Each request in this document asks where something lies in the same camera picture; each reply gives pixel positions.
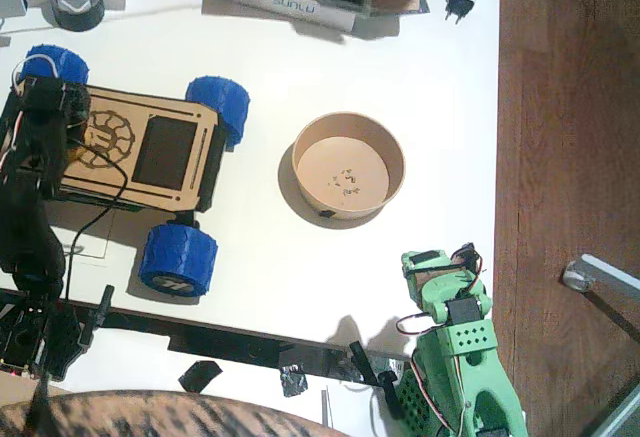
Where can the black camera with cardboard mount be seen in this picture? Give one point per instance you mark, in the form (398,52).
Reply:
(465,257)

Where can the white printed cardboard box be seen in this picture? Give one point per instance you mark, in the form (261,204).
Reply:
(290,7)

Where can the brown paper bowl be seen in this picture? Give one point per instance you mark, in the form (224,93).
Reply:
(345,177)

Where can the grey metal chair leg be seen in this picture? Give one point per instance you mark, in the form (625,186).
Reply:
(605,274)

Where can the grey metal bar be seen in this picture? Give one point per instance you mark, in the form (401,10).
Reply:
(625,417)

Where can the black tape roll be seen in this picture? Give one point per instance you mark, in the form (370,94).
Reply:
(90,17)

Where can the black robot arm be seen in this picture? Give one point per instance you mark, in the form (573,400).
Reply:
(30,167)

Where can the wooden rover body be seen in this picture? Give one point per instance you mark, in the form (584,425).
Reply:
(165,157)

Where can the white paper with outline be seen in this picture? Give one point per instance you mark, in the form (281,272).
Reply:
(95,252)

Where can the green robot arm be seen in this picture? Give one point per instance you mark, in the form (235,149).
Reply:
(465,342)

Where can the flat black tape piece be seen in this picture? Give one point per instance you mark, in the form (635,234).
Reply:
(200,376)

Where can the black clamp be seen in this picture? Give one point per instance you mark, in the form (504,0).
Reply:
(362,362)
(392,397)

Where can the blue rover wheel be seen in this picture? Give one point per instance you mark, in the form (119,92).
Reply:
(65,64)
(177,257)
(220,99)

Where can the brown striped fabric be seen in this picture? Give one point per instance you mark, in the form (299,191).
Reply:
(150,417)

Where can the long black strip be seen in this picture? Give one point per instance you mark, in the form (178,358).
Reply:
(225,339)

